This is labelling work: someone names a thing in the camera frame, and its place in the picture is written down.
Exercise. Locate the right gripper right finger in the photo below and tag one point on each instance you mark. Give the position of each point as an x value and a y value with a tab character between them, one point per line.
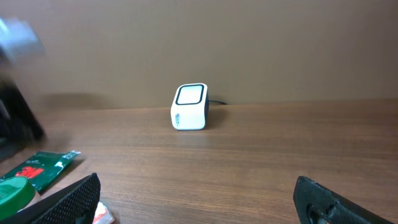
315	203

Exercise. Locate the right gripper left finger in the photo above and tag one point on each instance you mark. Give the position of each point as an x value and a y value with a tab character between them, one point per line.
75	204

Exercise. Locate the red tissue packet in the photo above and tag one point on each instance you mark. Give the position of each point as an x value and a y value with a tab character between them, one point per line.
103	215

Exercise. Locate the green 3M gloves packet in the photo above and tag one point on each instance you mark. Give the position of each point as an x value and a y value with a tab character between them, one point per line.
42	168

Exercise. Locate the green lid jar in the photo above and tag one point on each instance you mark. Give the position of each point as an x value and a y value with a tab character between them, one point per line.
17	193

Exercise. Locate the white barcode scanner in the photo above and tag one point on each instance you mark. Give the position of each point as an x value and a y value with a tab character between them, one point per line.
190	107

